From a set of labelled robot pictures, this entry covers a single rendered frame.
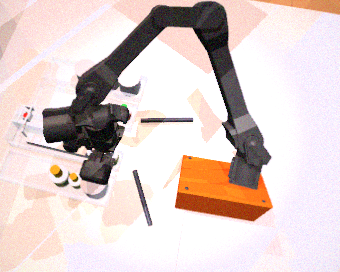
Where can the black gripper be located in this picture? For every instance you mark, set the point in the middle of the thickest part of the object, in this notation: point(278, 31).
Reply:
point(97, 168)

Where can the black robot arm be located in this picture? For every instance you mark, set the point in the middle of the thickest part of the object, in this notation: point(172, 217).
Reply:
point(209, 21)

